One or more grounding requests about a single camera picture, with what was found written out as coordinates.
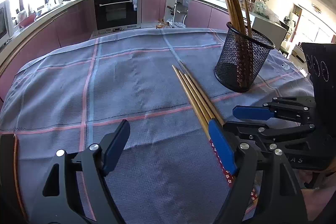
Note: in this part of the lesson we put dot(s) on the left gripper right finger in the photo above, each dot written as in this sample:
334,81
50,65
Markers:
280,199

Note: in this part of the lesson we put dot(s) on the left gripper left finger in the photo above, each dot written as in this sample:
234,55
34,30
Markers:
58,198

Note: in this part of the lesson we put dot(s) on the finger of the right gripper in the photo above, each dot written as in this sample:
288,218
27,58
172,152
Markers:
296,138
277,110

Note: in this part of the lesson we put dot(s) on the bamboo chopstick red handle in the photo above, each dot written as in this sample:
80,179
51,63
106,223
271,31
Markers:
200,116
227,175
233,46
245,11
233,33
236,24
228,66
205,97
202,105

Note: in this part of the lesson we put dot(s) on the pink sleeve right forearm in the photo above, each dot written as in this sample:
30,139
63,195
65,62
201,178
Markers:
316,200

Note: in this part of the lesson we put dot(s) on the black mesh utensil holder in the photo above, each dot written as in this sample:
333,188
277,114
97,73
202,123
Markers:
261,47

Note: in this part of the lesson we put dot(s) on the purple plaid tablecloth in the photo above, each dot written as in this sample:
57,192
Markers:
167,173

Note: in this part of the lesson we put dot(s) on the yellow cooking oil bottle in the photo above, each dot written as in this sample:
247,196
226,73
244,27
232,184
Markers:
162,24

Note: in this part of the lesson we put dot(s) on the white microwave oven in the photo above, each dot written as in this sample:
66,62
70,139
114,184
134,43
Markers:
6,23

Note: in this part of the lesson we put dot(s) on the black built-in oven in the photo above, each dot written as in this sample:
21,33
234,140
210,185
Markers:
120,14

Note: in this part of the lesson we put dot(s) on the pink bowl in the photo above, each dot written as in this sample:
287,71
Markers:
28,21

